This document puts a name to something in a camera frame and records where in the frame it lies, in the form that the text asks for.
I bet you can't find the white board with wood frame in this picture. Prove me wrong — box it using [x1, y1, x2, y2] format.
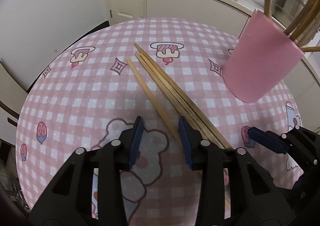
[1, 64, 28, 146]

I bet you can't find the white kitchen counter cabinet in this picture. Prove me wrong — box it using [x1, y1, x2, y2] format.
[143, 0, 319, 131]

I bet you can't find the pink cylindrical utensil holder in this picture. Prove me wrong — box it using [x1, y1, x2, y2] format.
[222, 10, 304, 103]

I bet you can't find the pink checkered tablecloth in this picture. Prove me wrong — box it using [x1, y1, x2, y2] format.
[16, 18, 303, 225]

